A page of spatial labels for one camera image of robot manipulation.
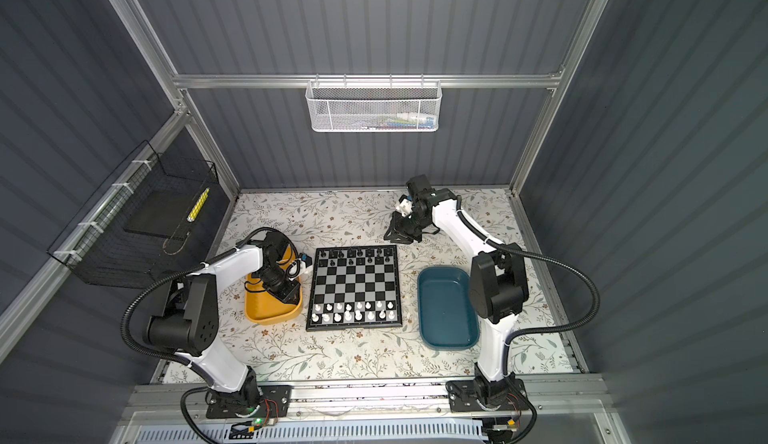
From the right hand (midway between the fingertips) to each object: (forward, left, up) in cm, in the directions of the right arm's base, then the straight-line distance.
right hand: (389, 239), depth 88 cm
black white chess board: (-9, +11, -13) cm, 19 cm away
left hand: (-13, +30, -12) cm, 35 cm away
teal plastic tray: (-19, -16, -13) cm, 28 cm away
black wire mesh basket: (-16, +63, +20) cm, 68 cm away
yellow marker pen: (-3, +50, +16) cm, 52 cm away
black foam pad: (-2, +57, +16) cm, 60 cm away
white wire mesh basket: (+64, +7, +7) cm, 65 cm away
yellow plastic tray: (-16, +39, -13) cm, 44 cm away
